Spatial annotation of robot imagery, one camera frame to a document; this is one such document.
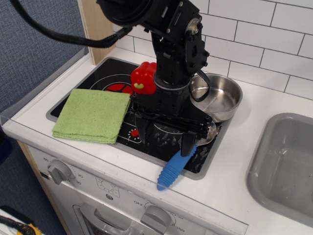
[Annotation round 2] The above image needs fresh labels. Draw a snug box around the grey left oven knob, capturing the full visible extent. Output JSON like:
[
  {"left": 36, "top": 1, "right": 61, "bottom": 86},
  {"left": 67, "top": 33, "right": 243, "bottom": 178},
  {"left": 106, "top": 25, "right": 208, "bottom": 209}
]
[{"left": 47, "top": 160, "right": 72, "bottom": 185}]

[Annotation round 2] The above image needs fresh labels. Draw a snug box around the black toy stovetop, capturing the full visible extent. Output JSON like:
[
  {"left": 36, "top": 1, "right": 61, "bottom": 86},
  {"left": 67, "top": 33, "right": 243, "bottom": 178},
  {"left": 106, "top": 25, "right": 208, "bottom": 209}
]
[{"left": 45, "top": 57, "right": 232, "bottom": 181}]

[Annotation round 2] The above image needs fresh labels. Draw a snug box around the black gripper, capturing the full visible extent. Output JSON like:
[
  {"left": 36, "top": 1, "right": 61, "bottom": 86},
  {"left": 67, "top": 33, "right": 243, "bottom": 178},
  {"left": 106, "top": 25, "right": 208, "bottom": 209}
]
[{"left": 131, "top": 76, "right": 212, "bottom": 157}]

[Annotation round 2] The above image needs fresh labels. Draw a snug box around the green folded towel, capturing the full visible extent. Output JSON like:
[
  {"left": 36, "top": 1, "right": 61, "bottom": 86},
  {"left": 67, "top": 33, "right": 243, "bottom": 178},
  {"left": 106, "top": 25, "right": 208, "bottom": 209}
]
[{"left": 52, "top": 89, "right": 130, "bottom": 144}]

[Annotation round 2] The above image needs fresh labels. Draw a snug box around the black sleeved cable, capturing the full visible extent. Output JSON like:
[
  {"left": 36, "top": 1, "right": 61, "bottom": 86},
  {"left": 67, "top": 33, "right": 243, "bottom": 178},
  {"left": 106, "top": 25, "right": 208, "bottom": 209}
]
[{"left": 9, "top": 0, "right": 134, "bottom": 49}]

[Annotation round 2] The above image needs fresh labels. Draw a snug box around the wooden side panel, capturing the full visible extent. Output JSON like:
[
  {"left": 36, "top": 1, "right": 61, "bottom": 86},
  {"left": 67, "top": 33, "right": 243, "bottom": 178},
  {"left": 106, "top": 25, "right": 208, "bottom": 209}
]
[{"left": 77, "top": 0, "right": 115, "bottom": 66}]

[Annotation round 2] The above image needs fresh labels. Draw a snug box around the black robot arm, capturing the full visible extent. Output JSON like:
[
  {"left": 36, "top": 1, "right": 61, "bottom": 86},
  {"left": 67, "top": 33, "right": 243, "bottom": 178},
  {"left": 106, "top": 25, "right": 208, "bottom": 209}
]
[{"left": 98, "top": 0, "right": 211, "bottom": 157}]

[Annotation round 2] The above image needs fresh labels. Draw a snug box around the grey toy sink basin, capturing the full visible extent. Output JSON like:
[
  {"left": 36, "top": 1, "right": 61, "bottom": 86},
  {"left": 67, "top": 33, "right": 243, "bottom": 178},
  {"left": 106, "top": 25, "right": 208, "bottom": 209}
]
[{"left": 247, "top": 113, "right": 313, "bottom": 227}]

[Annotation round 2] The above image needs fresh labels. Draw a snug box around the grey oven knob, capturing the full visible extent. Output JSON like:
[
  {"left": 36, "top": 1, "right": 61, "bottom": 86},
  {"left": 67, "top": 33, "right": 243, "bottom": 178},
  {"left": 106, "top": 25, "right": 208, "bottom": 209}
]
[
  {"left": 47, "top": 160, "right": 72, "bottom": 185},
  {"left": 140, "top": 206, "right": 172, "bottom": 233}
]

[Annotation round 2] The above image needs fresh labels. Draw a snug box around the blue handled metal spoon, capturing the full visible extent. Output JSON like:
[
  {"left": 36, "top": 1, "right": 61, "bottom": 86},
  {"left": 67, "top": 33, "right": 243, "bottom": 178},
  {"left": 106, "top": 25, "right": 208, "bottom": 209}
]
[{"left": 156, "top": 122, "right": 217, "bottom": 191}]

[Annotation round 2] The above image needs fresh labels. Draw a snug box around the grey right oven knob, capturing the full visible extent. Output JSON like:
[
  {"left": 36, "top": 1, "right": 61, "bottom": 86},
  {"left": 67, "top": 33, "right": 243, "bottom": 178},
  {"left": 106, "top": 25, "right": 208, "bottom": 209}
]
[{"left": 140, "top": 206, "right": 172, "bottom": 233}]

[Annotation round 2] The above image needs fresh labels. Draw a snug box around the yellow black object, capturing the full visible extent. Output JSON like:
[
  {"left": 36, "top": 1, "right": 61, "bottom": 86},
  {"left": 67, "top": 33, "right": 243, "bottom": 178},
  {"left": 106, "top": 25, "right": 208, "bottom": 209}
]
[{"left": 0, "top": 215, "right": 42, "bottom": 235}]

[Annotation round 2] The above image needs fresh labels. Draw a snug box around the red toy bell pepper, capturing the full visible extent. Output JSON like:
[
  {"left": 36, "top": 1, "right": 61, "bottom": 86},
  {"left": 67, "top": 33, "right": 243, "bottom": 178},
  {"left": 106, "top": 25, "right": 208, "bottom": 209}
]
[{"left": 130, "top": 62, "right": 157, "bottom": 94}]

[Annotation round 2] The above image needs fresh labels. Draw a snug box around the white toy oven front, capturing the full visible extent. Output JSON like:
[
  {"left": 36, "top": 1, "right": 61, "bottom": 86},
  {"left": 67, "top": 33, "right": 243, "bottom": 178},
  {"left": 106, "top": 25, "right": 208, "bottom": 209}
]
[{"left": 29, "top": 147, "right": 247, "bottom": 235}]

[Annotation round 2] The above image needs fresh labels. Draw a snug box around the stainless steel pot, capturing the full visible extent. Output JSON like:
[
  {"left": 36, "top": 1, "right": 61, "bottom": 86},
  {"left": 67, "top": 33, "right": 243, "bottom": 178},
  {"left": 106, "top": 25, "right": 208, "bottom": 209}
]
[{"left": 189, "top": 73, "right": 243, "bottom": 123}]

